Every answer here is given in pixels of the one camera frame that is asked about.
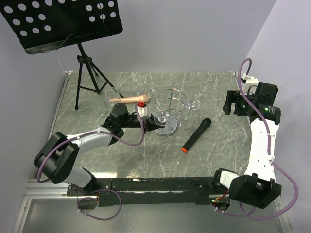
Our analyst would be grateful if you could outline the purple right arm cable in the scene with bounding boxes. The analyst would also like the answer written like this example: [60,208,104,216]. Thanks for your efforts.
[210,58,299,221]

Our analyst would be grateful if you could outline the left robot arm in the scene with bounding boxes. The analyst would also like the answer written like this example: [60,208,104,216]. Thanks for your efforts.
[34,103,165,195]

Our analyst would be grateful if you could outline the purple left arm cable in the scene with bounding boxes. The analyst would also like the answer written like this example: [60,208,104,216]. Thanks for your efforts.
[36,106,148,220]

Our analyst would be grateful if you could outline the black music stand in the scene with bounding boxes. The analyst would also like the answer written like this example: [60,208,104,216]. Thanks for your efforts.
[0,0,124,111]

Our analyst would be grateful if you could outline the clear wine glass far right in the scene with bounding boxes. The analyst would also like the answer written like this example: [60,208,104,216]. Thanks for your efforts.
[186,98,200,110]

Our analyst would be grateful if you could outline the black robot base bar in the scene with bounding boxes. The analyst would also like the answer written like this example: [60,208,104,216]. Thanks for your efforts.
[67,177,227,207]

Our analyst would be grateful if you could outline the black microphone orange end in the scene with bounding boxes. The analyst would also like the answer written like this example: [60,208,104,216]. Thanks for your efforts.
[181,118,211,153]

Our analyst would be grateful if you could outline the clear wine glass on rack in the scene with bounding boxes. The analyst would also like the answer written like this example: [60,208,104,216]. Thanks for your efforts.
[154,112,173,138]

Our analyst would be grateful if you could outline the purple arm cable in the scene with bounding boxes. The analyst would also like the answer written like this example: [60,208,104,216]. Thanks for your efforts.
[36,106,148,220]
[210,58,299,221]

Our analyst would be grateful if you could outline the aluminium frame rail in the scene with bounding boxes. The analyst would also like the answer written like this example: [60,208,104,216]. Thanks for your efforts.
[19,72,291,233]

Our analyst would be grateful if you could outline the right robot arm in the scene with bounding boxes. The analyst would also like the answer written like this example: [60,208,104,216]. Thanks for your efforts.
[212,82,282,209]

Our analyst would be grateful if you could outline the chrome wine glass rack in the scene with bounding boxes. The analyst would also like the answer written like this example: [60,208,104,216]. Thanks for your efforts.
[148,87,187,138]

